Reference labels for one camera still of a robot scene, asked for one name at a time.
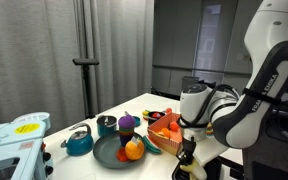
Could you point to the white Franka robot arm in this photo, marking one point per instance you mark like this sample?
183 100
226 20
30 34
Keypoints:
267 66

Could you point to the red checkered paper box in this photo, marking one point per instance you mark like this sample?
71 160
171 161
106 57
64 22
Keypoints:
165 141

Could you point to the light blue toy oven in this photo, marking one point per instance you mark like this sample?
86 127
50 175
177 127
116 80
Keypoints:
14 150

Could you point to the orange toy ball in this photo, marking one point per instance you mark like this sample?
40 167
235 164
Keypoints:
165 132
174 126

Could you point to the red toy food slice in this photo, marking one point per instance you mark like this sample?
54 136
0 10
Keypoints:
121 155

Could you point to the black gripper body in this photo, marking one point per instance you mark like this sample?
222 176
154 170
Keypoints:
189 146

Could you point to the stacked colourful toy cups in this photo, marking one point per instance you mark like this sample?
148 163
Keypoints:
126 128

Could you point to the grey curtain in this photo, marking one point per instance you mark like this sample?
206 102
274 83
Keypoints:
34 56

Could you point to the teal toy kettle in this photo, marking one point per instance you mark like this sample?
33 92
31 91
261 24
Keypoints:
80 143

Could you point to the black toy bowl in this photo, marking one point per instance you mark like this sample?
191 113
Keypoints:
152 120

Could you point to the green toy pea pod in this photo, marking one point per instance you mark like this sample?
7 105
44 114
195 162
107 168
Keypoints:
150 146

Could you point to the teal toy pot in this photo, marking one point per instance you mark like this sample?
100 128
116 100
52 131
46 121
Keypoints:
105 128

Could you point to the small orange toy food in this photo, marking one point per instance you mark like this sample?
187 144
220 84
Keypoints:
168 110

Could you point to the black camera stand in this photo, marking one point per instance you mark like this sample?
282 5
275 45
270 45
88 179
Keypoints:
86 83

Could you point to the orange toy fruit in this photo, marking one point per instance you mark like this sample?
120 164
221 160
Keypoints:
134 150

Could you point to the toy hamburger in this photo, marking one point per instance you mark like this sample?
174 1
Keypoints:
210 130

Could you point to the pale yellow toy food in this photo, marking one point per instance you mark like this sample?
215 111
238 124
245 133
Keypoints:
145 113

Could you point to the red toy tomato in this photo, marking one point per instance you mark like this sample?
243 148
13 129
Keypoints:
156 115

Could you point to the black plastic tray basket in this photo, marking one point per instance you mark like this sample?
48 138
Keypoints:
176 175

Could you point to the small teal toy plate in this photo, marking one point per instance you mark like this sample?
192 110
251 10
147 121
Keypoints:
137 120

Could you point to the yellow banana plush toy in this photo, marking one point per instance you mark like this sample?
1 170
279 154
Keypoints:
197 171

